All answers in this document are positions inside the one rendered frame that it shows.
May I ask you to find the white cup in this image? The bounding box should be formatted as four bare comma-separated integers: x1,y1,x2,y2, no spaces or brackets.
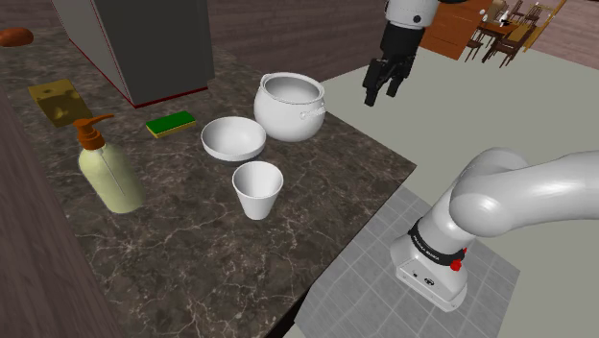
231,160,285,222

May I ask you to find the grey tiled robot stand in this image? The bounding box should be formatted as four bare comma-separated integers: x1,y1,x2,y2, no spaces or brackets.
293,184,521,338

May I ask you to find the soap dispenser with orange pump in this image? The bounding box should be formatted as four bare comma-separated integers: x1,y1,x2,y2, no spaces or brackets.
71,113,146,215

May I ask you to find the orange wooden cabinet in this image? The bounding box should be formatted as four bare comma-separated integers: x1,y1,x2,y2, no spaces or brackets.
419,0,495,61

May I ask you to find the green and yellow sponge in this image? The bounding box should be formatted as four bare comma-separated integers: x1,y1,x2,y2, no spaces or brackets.
144,109,198,139

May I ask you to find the dark grey box appliance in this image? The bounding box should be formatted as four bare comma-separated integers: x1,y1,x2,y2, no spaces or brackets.
50,0,216,109

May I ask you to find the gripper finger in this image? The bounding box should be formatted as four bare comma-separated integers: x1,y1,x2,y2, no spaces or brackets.
362,58,393,108
385,75,413,99

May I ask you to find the brown bread loaf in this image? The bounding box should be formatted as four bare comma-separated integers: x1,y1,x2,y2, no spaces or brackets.
0,27,35,48

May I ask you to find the white bowl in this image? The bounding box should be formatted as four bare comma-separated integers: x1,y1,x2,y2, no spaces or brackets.
200,115,268,163

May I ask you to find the yellow cheese block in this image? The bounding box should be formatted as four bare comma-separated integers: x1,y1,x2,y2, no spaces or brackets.
27,78,94,129

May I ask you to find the white round pot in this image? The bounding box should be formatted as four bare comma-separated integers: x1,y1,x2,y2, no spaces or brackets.
252,71,326,143

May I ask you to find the wooden dining table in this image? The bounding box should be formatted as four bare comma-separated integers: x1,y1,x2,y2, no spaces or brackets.
476,17,537,54

